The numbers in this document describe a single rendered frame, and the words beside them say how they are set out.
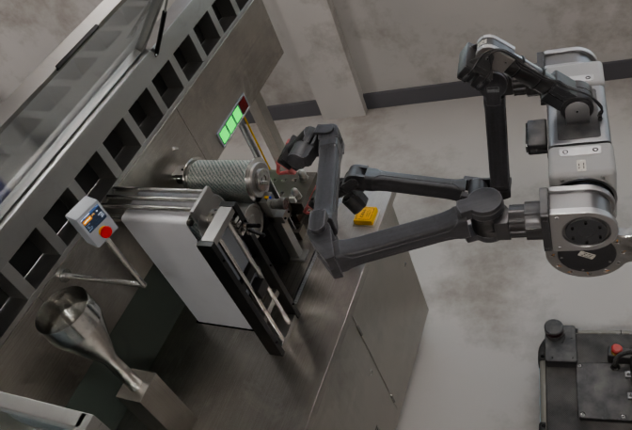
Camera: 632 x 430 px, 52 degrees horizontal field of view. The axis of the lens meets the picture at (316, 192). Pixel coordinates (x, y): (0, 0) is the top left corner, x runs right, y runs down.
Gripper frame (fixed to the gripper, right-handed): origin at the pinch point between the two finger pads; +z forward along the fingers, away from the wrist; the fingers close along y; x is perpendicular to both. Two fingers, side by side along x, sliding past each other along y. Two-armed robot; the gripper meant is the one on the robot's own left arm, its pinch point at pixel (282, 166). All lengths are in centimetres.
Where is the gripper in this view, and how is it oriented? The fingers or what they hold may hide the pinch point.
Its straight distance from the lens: 199.9
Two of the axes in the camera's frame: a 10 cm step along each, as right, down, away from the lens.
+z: -4.8, 4.2, 7.7
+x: -8.2, -5.4, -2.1
